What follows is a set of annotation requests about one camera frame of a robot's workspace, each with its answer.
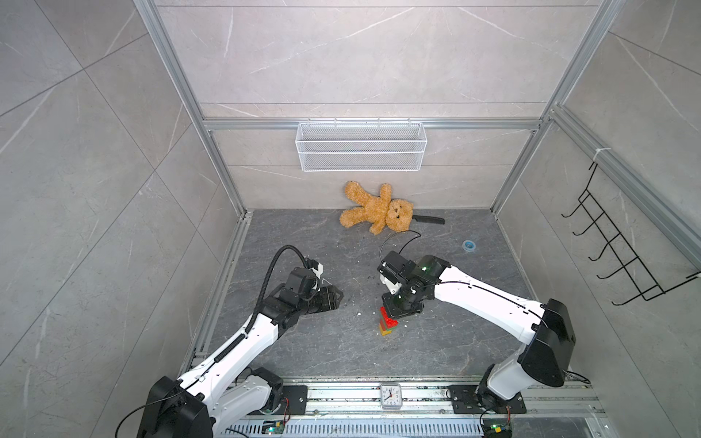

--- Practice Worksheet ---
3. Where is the red long lego brick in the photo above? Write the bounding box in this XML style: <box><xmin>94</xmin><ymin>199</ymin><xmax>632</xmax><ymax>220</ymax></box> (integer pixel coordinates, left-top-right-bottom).
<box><xmin>381</xmin><ymin>307</ymin><xmax>398</xmax><ymax>330</ymax></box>

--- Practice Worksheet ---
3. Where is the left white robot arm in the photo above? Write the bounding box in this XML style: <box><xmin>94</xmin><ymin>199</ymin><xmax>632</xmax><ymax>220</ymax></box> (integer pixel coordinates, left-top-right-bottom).
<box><xmin>136</xmin><ymin>285</ymin><xmax>343</xmax><ymax>437</ymax></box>

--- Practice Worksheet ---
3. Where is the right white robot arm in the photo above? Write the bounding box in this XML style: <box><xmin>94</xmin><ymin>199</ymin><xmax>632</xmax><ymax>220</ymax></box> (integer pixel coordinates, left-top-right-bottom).
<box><xmin>378</xmin><ymin>251</ymin><xmax>576</xmax><ymax>412</ymax></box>

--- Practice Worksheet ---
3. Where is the black comb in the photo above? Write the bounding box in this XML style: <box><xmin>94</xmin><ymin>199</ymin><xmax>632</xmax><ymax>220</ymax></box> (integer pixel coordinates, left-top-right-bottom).
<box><xmin>413</xmin><ymin>215</ymin><xmax>445</xmax><ymax>224</ymax></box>

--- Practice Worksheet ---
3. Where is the blue tape roll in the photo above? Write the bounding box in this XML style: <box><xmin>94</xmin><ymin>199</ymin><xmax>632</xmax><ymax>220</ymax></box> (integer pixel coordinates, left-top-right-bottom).
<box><xmin>463</xmin><ymin>240</ymin><xmax>476</xmax><ymax>253</ymax></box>

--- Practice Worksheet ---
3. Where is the brown teddy bear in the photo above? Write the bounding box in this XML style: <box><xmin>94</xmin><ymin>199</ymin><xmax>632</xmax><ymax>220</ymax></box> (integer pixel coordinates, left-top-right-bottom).
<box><xmin>340</xmin><ymin>181</ymin><xmax>414</xmax><ymax>235</ymax></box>

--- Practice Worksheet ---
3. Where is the small white clock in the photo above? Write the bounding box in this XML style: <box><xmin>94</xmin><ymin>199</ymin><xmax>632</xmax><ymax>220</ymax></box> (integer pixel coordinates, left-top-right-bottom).
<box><xmin>380</xmin><ymin>383</ymin><xmax>403</xmax><ymax>411</ymax></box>

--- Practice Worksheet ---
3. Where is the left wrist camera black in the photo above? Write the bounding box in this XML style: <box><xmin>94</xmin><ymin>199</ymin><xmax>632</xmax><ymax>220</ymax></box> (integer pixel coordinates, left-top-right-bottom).
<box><xmin>287</xmin><ymin>258</ymin><xmax>324</xmax><ymax>301</ymax></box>

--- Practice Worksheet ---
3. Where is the thin black camera cable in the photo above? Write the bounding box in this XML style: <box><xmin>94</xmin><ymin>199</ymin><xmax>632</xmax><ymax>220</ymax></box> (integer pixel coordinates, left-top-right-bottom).
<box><xmin>379</xmin><ymin>229</ymin><xmax>423</xmax><ymax>258</ymax></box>

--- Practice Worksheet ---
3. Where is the black corrugated cable hose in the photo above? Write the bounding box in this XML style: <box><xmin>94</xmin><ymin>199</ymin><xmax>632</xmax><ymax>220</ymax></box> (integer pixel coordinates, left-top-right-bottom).
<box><xmin>245</xmin><ymin>245</ymin><xmax>310</xmax><ymax>334</ymax></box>

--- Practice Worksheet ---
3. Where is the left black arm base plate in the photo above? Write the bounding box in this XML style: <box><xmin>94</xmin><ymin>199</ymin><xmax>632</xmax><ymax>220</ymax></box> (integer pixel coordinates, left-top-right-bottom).
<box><xmin>276</xmin><ymin>385</ymin><xmax>309</xmax><ymax>415</ymax></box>

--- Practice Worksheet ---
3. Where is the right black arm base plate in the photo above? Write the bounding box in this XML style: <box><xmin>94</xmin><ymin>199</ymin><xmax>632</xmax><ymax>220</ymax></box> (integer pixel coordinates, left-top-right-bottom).
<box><xmin>447</xmin><ymin>385</ymin><xmax>527</xmax><ymax>415</ymax></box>

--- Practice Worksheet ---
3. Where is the white wire mesh basket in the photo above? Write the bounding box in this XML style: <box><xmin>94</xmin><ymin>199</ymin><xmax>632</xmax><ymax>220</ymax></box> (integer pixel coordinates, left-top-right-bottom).
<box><xmin>295</xmin><ymin>122</ymin><xmax>428</xmax><ymax>173</ymax></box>

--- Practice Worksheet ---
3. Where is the black wire hook rack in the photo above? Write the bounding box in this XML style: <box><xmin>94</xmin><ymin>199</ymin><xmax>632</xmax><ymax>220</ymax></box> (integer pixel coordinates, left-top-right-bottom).
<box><xmin>560</xmin><ymin>162</ymin><xmax>700</xmax><ymax>307</ymax></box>

